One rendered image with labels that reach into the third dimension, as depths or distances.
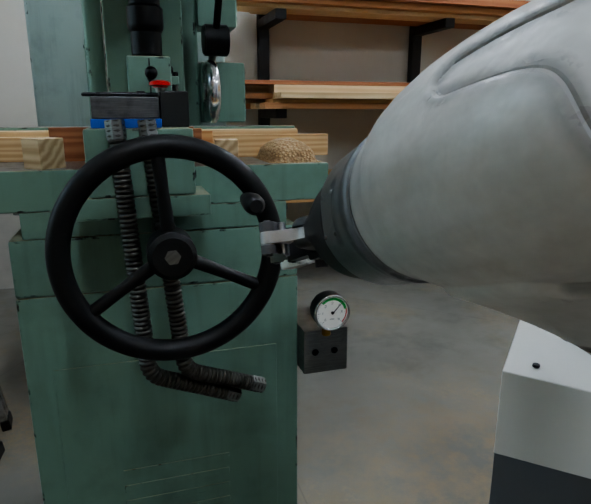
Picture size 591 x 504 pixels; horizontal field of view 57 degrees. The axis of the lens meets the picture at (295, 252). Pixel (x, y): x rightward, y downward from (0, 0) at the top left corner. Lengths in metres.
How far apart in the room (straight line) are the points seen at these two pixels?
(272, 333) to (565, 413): 0.49
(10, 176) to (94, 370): 0.32
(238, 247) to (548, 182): 0.75
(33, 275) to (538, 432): 0.71
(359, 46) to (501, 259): 3.45
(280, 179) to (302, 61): 2.63
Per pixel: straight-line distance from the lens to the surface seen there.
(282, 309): 0.94
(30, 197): 0.86
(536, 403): 0.66
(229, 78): 1.18
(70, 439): 0.99
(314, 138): 1.06
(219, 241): 0.88
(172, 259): 0.67
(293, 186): 0.89
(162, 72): 0.96
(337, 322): 0.91
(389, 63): 3.71
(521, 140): 0.17
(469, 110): 0.18
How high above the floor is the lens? 0.98
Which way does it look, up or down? 14 degrees down
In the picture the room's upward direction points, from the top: straight up
